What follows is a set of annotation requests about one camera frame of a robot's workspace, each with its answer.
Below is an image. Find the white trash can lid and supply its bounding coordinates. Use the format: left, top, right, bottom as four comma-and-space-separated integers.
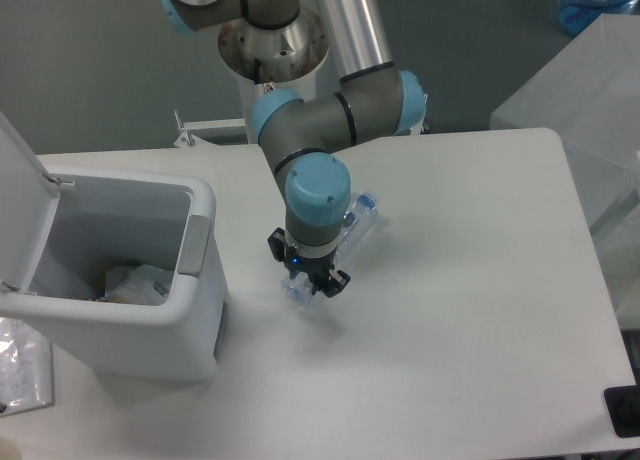
1, 117, 75, 293

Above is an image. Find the crushed clear plastic bottle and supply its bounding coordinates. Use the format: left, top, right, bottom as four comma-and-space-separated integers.
281, 190, 379, 304

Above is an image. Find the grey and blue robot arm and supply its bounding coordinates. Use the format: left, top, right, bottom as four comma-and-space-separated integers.
160, 0, 426, 297

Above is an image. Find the white paper wrapper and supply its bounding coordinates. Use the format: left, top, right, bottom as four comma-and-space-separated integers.
102, 264, 173, 306

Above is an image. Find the white pedestal base bracket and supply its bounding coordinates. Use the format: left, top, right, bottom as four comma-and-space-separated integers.
173, 109, 249, 148

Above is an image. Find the clear plastic sheet stack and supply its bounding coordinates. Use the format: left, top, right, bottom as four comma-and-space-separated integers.
1, 317, 54, 417

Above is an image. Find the black device at edge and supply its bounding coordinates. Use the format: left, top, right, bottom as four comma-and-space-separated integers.
604, 385, 639, 438

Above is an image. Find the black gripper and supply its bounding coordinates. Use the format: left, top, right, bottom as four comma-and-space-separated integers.
267, 227, 351, 298

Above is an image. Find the translucent plastic box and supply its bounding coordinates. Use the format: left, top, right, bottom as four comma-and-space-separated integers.
490, 14, 639, 330

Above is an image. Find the white trash can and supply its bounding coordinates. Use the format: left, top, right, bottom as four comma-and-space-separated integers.
1, 165, 228, 382

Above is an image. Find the blue plastic bag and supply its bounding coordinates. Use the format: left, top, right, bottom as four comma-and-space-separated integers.
556, 0, 639, 37

